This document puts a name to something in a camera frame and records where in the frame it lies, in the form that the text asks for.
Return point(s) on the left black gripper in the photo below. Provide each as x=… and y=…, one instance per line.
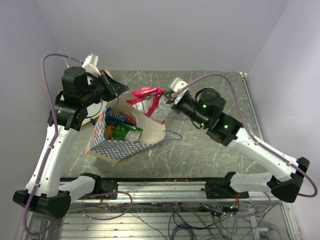
x=114, y=88

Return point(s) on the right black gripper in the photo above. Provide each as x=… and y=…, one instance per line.
x=172, y=101

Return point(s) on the red snack bag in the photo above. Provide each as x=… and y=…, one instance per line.
x=151, y=101

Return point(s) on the green snack bag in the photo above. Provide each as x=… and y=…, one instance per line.
x=122, y=132

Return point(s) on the checkered paper bag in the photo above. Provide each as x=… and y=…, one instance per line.
x=115, y=151

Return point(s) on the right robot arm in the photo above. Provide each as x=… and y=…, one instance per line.
x=285, y=174

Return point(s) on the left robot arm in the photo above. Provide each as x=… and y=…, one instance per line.
x=43, y=194

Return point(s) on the small whiteboard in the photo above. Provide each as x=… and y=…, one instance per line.
x=93, y=110

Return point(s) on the blue M&M's packet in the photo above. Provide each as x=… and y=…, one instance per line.
x=113, y=116

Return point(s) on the colourful candy packet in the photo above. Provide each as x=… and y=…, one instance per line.
x=130, y=121

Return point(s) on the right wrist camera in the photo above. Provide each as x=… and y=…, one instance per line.
x=176, y=85

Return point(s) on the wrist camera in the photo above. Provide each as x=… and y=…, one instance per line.
x=90, y=64
x=176, y=85

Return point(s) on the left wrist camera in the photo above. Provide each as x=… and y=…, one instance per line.
x=90, y=64

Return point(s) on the aluminium rail frame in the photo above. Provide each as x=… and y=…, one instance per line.
x=168, y=209

